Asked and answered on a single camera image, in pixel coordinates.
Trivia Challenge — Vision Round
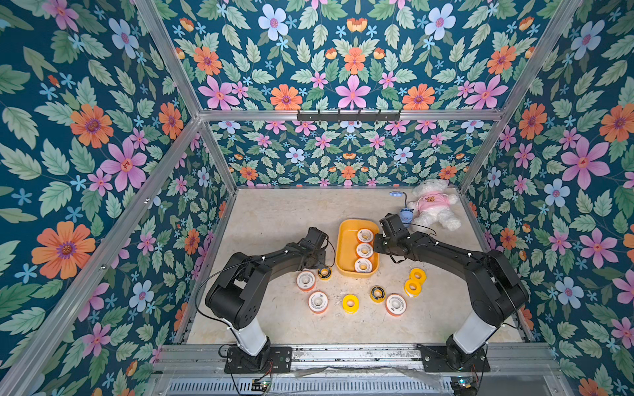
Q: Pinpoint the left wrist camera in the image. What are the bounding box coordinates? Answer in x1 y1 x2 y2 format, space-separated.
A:
300 227 329 250

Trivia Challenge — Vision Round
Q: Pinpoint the black hook rail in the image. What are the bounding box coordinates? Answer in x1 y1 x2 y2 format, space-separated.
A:
296 110 401 123

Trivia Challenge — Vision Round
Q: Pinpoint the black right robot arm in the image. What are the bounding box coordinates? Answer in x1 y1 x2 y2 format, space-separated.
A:
374 232 528 357

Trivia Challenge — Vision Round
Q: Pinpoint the white perforated vent panel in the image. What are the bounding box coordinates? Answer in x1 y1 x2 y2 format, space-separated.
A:
166 377 454 395

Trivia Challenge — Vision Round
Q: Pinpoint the black yellow sealing tape roll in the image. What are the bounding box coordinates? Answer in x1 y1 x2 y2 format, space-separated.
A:
317 267 332 281
370 285 386 303

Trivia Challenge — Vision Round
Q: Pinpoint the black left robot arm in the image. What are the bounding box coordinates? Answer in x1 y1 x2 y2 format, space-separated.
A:
203 241 326 358

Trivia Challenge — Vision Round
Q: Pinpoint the green circuit board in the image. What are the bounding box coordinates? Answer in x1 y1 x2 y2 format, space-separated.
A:
251 379 272 393

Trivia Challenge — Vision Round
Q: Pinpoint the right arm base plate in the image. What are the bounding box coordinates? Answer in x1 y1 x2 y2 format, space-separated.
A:
415 343 490 373

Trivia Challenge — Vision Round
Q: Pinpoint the white plush bear pink shirt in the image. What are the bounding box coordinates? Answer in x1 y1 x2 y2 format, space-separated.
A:
407 179 462 231

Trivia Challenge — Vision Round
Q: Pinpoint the orange white sealing tape roll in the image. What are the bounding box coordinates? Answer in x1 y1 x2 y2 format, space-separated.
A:
385 294 407 317
357 228 375 244
355 243 374 259
296 271 316 292
354 257 374 273
308 291 329 314

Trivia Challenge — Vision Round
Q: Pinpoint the yellow plastic storage box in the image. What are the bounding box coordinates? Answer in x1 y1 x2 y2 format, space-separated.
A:
335 219 380 279

